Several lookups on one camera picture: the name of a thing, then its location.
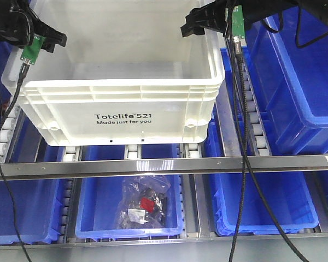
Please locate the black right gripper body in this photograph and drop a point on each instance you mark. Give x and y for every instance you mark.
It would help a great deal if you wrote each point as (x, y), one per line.
(254, 10)

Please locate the clear bag with parts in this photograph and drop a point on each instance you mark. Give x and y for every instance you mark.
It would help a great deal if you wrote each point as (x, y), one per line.
(144, 202)

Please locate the blue bin upper right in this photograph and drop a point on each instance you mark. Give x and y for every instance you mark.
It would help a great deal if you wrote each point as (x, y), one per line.
(291, 84)

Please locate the steel lower shelf rail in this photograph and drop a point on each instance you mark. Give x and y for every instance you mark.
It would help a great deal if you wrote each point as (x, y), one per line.
(164, 241)

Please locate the white roller track left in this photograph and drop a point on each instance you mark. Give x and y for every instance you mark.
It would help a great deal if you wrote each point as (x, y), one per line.
(7, 132)

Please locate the green circuit board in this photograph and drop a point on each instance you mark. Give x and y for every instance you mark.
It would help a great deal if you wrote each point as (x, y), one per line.
(238, 22)
(30, 52)

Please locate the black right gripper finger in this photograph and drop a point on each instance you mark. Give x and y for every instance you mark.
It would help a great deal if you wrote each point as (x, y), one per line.
(209, 15)
(187, 30)

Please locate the steel shelf rail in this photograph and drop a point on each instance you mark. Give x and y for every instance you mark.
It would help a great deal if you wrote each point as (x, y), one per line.
(140, 167)
(164, 241)

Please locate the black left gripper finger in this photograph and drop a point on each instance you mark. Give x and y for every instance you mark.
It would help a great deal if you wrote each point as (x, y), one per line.
(52, 36)
(47, 47)

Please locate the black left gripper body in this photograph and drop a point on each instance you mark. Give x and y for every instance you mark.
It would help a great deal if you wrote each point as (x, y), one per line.
(16, 25)

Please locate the green right circuit board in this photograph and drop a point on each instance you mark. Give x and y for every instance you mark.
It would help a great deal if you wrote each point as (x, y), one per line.
(238, 22)

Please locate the green left circuit board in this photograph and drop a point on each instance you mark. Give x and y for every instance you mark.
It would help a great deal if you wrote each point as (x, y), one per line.
(30, 52)

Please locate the blue bin lower left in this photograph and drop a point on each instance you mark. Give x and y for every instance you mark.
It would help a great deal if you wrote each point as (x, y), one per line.
(34, 215)

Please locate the white plastic tote box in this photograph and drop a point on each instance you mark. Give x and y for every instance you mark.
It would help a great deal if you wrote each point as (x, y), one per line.
(125, 76)

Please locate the blue bin lower middle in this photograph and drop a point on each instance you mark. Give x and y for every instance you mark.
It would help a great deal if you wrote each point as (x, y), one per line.
(98, 204)

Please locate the white roller track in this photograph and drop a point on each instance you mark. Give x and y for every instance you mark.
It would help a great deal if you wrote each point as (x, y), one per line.
(7, 132)
(256, 134)

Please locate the steel upper shelf rail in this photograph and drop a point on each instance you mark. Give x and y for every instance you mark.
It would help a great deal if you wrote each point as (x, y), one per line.
(140, 167)

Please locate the white roller track right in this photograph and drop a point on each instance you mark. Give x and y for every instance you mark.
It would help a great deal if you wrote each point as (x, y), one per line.
(256, 134)

